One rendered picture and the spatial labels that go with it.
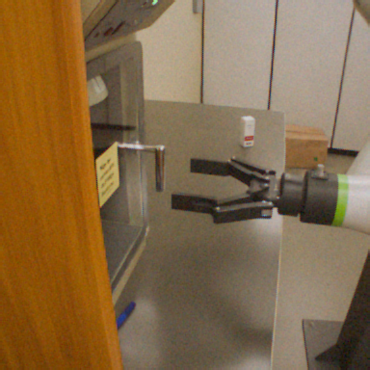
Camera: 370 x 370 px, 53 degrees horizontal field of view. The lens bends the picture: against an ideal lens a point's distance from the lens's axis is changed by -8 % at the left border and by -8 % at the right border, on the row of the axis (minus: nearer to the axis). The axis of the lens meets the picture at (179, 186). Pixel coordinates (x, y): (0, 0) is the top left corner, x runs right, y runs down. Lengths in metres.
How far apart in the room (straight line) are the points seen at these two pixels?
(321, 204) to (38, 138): 0.47
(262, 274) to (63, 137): 0.59
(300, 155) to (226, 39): 1.18
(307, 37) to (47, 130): 3.23
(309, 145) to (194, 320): 2.75
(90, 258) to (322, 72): 3.27
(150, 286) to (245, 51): 2.92
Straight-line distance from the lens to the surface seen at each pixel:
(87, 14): 0.39
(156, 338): 0.70
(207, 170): 0.77
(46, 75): 0.32
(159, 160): 0.70
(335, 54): 3.53
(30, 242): 0.43
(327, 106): 3.63
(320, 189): 0.66
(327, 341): 1.98
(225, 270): 0.83
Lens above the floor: 1.49
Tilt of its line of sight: 30 degrees down
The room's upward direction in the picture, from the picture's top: straight up
